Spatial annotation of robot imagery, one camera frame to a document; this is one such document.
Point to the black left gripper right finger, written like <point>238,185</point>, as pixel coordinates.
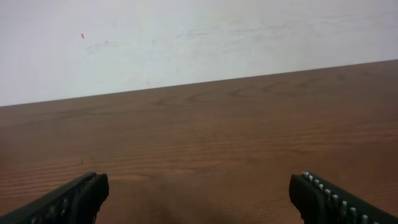
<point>321,202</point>

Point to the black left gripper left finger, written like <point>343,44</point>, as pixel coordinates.
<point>76,202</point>

